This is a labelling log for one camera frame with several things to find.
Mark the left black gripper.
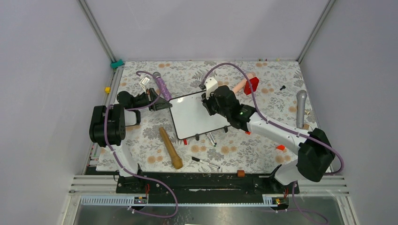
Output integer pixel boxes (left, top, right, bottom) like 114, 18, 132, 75
132, 88, 172, 111

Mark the white whiteboard black frame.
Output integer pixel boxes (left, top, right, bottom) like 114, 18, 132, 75
169, 91, 230, 140

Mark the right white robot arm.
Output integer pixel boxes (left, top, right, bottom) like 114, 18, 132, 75
201, 85, 336, 193

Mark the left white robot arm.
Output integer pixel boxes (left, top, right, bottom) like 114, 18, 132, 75
89, 88, 172, 193

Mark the purple glitter microphone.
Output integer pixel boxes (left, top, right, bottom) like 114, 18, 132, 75
153, 71, 172, 101

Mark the red square block with hole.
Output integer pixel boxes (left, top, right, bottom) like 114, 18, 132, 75
244, 77, 260, 95

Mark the pink toy microphone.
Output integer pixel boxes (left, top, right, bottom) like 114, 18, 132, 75
232, 72, 256, 94

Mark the black capped marker by board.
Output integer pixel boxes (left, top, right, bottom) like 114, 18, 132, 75
208, 133, 217, 144

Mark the green capped marker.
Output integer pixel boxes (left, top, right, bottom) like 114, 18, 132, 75
206, 134, 216, 147

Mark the teal corner clip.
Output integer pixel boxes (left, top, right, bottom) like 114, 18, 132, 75
110, 59, 124, 69

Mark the black capped marker front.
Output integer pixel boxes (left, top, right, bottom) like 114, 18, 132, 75
191, 157, 221, 169

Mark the small brown wooden cube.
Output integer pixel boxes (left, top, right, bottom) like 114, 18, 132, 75
237, 170, 245, 178

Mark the red triangular block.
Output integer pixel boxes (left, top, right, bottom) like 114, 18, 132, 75
276, 145, 286, 151

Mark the silver grey microphone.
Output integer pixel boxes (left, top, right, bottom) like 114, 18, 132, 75
296, 90, 307, 128

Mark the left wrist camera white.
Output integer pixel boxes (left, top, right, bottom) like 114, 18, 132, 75
139, 76, 151, 91

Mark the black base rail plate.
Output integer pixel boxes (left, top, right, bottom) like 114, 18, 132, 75
116, 172, 300, 204

